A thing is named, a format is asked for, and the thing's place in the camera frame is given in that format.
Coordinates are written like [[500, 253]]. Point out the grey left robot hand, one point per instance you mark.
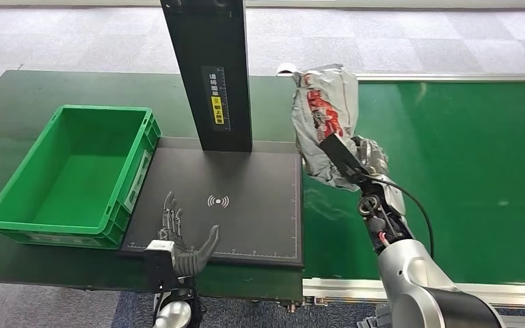
[[185, 260]]

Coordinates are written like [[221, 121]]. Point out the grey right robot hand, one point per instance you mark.
[[373, 156]]

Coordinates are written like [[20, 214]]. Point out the grey plastic mailer package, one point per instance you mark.
[[321, 104]]

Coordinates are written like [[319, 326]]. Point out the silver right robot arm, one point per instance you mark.
[[416, 280]]

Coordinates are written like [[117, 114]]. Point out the green conveyor belt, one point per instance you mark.
[[471, 158]]

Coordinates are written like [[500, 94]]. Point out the green plastic crate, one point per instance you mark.
[[77, 181]]

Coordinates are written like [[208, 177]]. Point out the black yellow column label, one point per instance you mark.
[[216, 99]]

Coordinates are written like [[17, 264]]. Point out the black scanner column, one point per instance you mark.
[[199, 54]]

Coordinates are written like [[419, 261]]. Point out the dark green table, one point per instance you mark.
[[18, 95]]

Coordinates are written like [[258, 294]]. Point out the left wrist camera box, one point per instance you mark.
[[158, 265]]

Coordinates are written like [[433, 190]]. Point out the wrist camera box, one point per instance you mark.
[[342, 156], [158, 265]]

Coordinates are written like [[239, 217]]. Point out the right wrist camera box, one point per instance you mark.
[[342, 156]]

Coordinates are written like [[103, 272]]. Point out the black scanner base plate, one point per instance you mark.
[[253, 217]]

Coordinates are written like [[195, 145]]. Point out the aluminium conveyor frame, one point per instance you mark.
[[348, 289]]

